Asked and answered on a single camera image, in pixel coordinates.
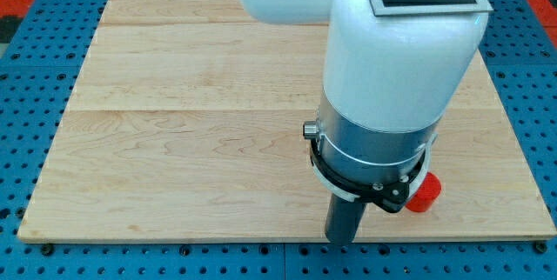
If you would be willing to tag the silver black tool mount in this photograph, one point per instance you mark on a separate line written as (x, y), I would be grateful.
(362, 165)

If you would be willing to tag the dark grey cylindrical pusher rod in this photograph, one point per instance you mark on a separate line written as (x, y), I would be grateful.
(342, 221)

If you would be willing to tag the red cylinder block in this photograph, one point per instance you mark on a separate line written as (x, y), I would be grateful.
(426, 195)

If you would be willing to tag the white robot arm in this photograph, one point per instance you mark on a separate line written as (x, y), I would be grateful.
(391, 69)

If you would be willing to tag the light wooden board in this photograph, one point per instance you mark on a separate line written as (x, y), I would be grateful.
(185, 126)

